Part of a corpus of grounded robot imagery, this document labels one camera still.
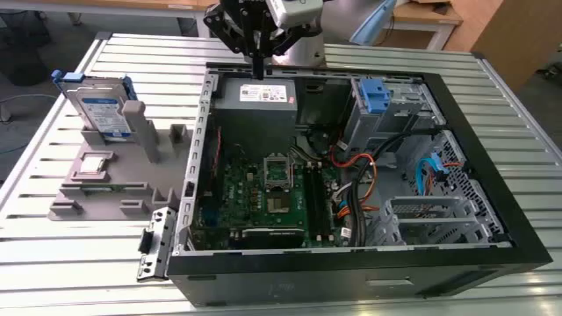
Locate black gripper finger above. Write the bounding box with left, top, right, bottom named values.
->
left=202, top=8, right=260, bottom=81
left=258, top=28, right=318, bottom=81

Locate hard disk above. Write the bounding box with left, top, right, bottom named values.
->
left=50, top=69, right=140, bottom=143

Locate blue data wire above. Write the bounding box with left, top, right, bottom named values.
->
left=413, top=153, right=447, bottom=198

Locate disk power wire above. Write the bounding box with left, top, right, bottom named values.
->
left=427, top=160, right=467, bottom=185

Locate wooden top desk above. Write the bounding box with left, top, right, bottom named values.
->
left=42, top=0, right=212, bottom=37
left=341, top=0, right=464, bottom=50

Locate blue plastic drive latch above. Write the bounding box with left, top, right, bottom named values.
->
left=357, top=78, right=390, bottom=115

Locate grey power supply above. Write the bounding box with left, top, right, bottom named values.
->
left=216, top=77, right=298, bottom=159

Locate grey metal drive cage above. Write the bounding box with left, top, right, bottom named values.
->
left=341, top=77, right=444, bottom=165

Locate metal socket cover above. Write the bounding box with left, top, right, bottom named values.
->
left=261, top=153, right=293, bottom=192

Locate black bin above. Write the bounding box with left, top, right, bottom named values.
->
left=0, top=9, right=51, bottom=86

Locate green motherboard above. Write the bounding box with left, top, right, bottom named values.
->
left=192, top=154, right=352, bottom=250

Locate silver CPU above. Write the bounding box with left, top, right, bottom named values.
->
left=82, top=157, right=106, bottom=172

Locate CPU socket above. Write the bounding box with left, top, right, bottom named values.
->
left=265, top=192, right=293, bottom=215

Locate black RAM slot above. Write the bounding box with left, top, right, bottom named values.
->
left=304, top=163, right=324, bottom=241

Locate grey parts rack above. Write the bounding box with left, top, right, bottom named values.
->
left=46, top=100, right=196, bottom=222

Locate wooden cabinet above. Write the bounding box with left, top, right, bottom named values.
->
left=471, top=0, right=562, bottom=93

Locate green RAM stick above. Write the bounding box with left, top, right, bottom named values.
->
left=81, top=184, right=127, bottom=194

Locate black graphics card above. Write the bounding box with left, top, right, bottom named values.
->
left=226, top=226, right=306, bottom=250

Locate office chair base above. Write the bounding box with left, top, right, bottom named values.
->
left=537, top=61, right=562, bottom=80

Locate black PC case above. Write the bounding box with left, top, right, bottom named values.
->
left=165, top=61, right=552, bottom=309

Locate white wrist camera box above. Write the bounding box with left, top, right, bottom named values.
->
left=265, top=0, right=324, bottom=29

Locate red twisted wire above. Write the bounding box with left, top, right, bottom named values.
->
left=209, top=126, right=225, bottom=198

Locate orange power wire bundle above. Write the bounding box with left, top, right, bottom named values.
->
left=329, top=151, right=380, bottom=218

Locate black cable bundle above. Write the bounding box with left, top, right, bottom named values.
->
left=349, top=130, right=443, bottom=248

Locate grey card retention bracket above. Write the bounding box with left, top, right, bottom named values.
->
left=136, top=205, right=177, bottom=283

